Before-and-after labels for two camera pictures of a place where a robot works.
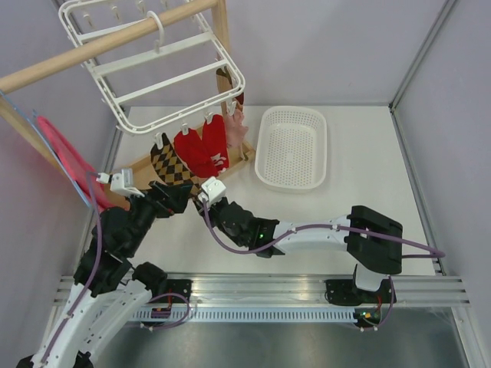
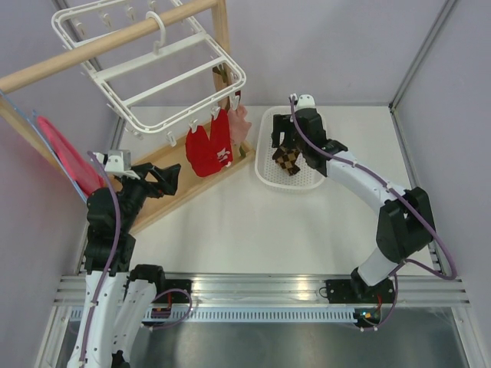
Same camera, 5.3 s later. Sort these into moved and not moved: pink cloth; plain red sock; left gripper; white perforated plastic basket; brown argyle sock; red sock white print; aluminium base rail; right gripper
Moved: brown argyle sock; red sock white print; plain red sock; right gripper; left gripper
Not moved: aluminium base rail; pink cloth; white perforated plastic basket
